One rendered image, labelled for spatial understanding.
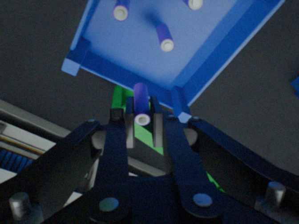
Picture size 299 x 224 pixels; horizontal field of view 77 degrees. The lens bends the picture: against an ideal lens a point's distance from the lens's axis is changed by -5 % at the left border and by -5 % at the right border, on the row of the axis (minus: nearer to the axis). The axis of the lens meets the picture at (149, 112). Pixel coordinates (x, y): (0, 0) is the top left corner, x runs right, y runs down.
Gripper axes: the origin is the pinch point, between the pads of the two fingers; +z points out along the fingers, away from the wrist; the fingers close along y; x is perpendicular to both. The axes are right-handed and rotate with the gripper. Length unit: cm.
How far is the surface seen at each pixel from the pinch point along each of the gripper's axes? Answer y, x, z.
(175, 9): 5.0, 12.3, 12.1
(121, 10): -2.1, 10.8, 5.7
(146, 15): 1.0, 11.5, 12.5
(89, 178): -23, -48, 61
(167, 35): 3.4, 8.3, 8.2
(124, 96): -6, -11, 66
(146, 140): 2, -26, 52
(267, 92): 59, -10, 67
